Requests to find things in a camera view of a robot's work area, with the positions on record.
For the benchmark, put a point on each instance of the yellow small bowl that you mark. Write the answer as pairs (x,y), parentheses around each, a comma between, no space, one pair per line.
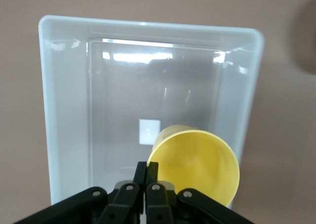
(197,164)

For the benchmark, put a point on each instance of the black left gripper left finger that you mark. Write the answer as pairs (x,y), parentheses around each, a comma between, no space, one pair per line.
(123,204)

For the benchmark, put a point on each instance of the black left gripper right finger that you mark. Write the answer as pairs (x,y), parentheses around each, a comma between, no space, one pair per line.
(158,204)

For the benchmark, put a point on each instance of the translucent white plastic bin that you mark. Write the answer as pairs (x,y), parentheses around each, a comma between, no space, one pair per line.
(123,90)

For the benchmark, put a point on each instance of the white rectangular bin label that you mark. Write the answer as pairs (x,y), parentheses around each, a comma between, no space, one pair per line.
(148,132)

